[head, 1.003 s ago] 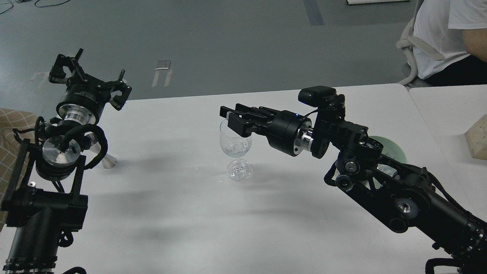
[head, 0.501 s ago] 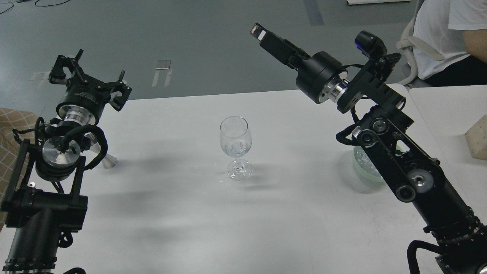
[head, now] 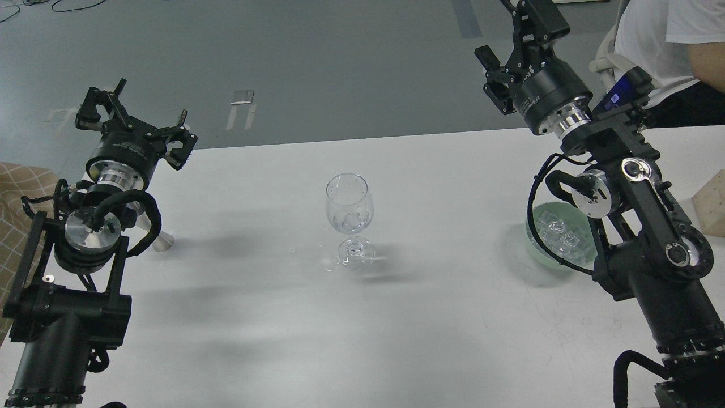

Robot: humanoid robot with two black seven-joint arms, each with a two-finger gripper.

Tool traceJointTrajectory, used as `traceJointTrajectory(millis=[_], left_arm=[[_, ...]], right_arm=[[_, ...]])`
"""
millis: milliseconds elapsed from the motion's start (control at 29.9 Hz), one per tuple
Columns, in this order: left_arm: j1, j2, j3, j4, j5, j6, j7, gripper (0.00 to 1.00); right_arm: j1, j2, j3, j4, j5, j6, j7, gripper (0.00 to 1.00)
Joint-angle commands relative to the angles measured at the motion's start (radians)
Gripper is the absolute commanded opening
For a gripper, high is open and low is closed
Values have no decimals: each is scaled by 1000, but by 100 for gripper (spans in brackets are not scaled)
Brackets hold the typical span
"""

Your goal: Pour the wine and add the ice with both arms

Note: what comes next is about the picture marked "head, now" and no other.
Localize black floor cable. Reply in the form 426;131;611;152
0;0;107;22

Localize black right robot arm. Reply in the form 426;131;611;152
475;1;724;407

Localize green bowl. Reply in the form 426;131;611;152
524;202;597;274

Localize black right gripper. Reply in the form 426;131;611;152
474;1;591;136

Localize clear ice cubes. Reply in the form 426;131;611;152
534;210;596;266

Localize beige checkered sofa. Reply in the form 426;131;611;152
0;162;60;343

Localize white office chair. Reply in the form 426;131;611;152
588;1;668;91

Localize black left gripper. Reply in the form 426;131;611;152
75;78;198;191

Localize steel double jigger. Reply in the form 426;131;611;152
135;201;174;252

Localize clear wine glass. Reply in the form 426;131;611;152
326;173;374;269

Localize beige perforated block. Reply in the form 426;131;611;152
692;169;724;238

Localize person in white shirt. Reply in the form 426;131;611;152
614;1;724;128

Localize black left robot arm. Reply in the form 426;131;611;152
2;78;198;407

